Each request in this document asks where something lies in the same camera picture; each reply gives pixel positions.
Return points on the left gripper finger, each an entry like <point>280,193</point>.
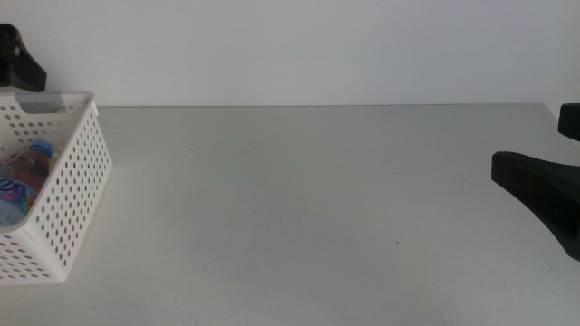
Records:
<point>18,68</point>

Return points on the white perforated plastic basket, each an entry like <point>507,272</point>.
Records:
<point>77,96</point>

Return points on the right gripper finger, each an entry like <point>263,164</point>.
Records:
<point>571,120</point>
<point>548,190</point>

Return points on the clear water bottle blue cap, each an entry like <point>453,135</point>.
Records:
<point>13,199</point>

